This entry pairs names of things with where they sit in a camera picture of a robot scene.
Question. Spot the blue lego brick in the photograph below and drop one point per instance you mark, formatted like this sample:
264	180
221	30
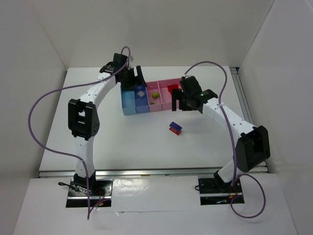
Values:
175	126

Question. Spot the yellow green lego block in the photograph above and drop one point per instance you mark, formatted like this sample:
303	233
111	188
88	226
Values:
155	95

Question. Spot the dark blue bin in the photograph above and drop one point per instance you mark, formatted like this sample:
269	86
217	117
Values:
141	104

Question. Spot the red lego brick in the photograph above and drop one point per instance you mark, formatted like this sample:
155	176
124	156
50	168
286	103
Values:
172	87

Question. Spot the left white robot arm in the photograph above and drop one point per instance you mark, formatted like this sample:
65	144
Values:
83	119

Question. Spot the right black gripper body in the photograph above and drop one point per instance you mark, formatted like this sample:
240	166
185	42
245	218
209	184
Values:
182	102

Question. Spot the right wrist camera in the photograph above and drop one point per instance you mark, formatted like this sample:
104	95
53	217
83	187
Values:
185	76

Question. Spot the white lego brick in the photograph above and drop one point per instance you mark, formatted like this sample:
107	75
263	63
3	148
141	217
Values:
141	94

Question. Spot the aluminium front rail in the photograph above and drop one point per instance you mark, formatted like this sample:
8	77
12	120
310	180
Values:
134	172

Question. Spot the large pink bin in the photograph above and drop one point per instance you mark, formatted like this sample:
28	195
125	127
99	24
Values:
165	95

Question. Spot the light blue bin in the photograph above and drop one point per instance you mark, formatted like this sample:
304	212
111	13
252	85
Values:
128	102

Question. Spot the small pink bin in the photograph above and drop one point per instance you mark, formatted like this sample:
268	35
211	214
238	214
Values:
153	87

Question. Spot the red lego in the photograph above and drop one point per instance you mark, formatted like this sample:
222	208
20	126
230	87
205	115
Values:
175	131

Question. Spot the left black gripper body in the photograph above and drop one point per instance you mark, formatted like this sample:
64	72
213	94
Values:
133	82

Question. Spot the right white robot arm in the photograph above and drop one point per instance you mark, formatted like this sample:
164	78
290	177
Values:
250	144

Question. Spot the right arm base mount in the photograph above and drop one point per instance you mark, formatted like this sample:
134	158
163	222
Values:
210	194

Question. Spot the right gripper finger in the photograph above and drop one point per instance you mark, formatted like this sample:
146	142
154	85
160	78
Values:
183	105
176	99

